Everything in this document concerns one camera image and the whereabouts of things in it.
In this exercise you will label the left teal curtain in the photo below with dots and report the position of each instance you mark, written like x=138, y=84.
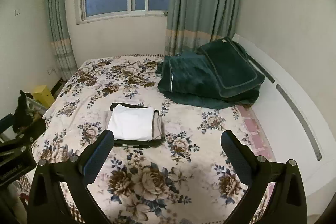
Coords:
x=60, y=38

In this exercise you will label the white wall socket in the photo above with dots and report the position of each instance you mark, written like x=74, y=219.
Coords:
x=17, y=12

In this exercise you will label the dark green blanket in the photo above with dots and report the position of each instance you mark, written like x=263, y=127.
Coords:
x=188, y=79

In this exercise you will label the white bed headboard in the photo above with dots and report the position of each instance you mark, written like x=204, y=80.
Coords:
x=294, y=128

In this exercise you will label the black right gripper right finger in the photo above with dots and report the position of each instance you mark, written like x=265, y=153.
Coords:
x=287, y=203

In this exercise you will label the dark green pillow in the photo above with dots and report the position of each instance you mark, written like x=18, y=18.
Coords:
x=236, y=77

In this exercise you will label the yellow box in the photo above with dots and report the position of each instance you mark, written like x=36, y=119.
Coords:
x=43, y=95

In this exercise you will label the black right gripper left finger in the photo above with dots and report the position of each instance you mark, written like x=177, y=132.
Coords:
x=47, y=203

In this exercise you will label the black garment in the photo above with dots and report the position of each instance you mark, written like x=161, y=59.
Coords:
x=136, y=126

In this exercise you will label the black item on basket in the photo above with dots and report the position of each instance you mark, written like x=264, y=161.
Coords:
x=22, y=117

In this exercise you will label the white garment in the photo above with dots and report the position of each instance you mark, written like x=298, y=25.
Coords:
x=131, y=122

